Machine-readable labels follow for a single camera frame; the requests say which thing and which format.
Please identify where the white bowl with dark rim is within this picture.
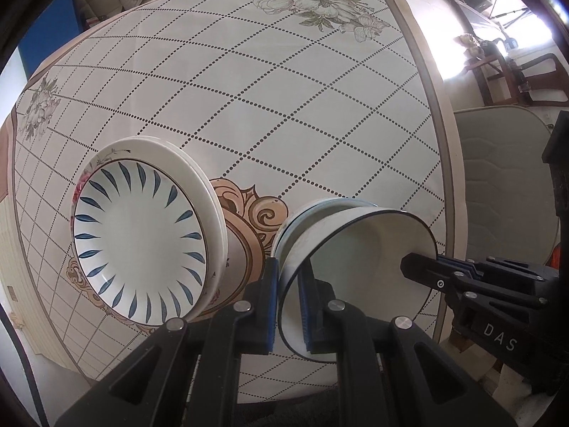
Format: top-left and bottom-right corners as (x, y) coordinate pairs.
(276, 207), (438, 362)

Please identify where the blue panel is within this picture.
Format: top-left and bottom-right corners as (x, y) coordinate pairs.
(18, 0), (74, 81)

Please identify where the dark wooden chair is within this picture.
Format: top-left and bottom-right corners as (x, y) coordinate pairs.
(464, 40), (569, 107)

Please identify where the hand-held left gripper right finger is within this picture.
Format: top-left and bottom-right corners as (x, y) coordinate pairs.
(298, 270), (519, 427)

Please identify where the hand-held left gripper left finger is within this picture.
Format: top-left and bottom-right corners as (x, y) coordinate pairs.
(53, 258), (281, 427)

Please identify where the floral patterned tablecloth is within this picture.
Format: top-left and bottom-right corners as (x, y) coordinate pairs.
(0, 0), (458, 399)

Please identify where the beige cushioned chair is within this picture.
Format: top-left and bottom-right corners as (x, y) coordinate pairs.
(453, 106), (562, 272)

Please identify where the white bowl with blue drawing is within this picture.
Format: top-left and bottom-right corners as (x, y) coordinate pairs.
(270, 198), (378, 272)

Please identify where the white plate with blue leaves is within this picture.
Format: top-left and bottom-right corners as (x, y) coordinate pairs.
(72, 158), (207, 321)

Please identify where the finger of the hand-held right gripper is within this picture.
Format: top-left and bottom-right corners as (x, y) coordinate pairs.
(438, 255), (557, 282)
(400, 253), (548, 309)

